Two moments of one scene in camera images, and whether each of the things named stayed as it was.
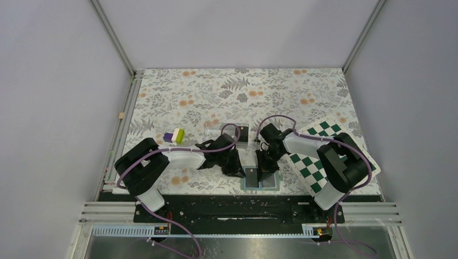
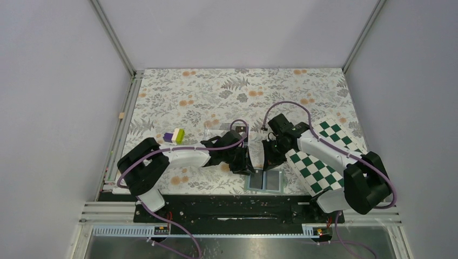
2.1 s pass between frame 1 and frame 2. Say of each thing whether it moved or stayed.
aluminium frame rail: stayed
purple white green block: stayed
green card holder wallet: moved
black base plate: stayed
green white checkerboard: stayed
